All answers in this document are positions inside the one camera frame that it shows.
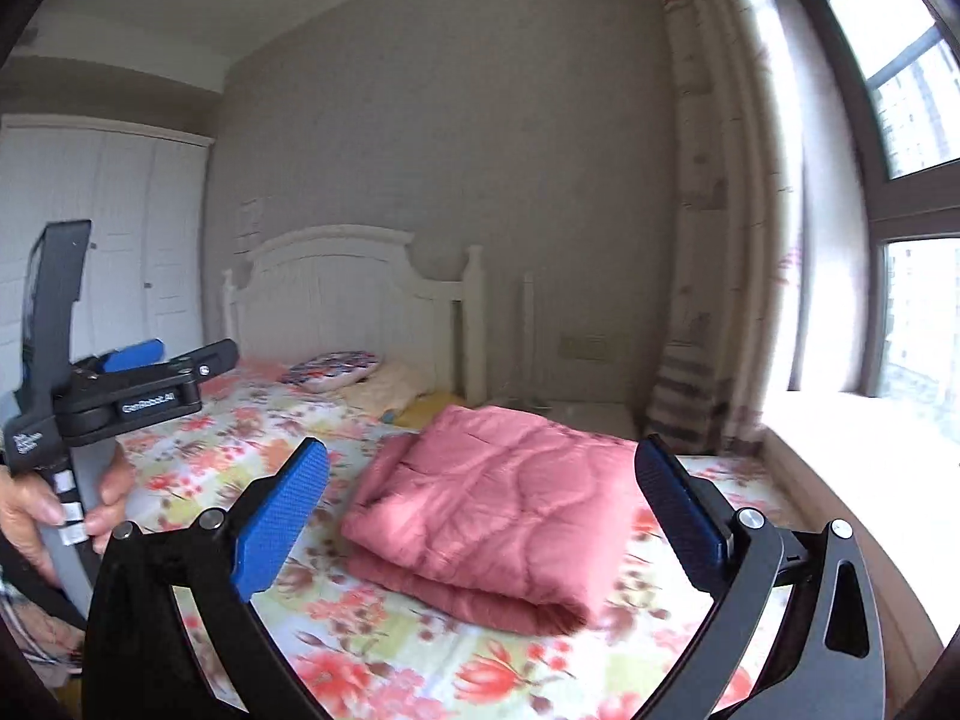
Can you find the white wardrobe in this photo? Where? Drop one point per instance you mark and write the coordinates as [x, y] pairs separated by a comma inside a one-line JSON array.
[[127, 240]]

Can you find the pink quilt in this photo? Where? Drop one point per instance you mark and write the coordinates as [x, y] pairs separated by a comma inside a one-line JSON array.
[[495, 495]]

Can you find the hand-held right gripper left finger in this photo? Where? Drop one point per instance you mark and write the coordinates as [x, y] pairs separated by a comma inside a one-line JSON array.
[[281, 510]]

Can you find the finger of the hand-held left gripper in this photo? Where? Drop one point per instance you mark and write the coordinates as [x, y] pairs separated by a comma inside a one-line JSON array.
[[135, 355], [150, 399]]

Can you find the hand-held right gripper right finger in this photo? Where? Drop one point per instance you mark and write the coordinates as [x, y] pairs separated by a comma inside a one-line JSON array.
[[679, 510]]

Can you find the beige window sill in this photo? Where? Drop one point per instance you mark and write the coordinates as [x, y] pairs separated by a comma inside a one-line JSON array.
[[862, 480]]

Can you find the floral bed sheet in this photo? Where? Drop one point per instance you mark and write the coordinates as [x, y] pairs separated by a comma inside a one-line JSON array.
[[420, 660]]

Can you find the patterned blue red pillow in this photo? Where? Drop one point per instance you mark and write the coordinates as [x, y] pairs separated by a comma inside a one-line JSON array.
[[330, 371]]

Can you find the wall switch plate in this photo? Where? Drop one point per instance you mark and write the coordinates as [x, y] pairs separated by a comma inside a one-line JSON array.
[[583, 346]]

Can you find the window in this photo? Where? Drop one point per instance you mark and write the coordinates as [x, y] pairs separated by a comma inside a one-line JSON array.
[[915, 127]]

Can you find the white wooden headboard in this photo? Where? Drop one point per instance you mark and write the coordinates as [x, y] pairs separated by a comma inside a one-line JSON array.
[[352, 292]]

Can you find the pale pink pillow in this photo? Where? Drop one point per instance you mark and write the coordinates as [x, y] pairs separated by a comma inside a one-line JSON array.
[[386, 386]]

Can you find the yellow pillow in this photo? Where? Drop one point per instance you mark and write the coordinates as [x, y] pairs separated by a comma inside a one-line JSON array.
[[427, 409]]

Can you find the person's left hand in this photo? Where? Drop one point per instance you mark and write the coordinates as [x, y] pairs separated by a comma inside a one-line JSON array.
[[26, 510]]

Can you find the striped beige curtain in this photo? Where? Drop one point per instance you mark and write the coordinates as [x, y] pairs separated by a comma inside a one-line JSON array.
[[720, 202]]

